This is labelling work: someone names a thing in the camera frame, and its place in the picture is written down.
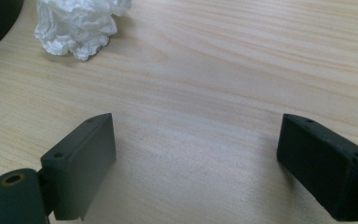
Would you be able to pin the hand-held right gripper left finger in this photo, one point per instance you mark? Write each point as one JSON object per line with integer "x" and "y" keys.
{"x": 80, "y": 168}

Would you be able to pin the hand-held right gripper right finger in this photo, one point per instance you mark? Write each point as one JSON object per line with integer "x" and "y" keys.
{"x": 326, "y": 168}

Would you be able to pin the white paper ball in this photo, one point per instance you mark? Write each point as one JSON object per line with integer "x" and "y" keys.
{"x": 74, "y": 25}

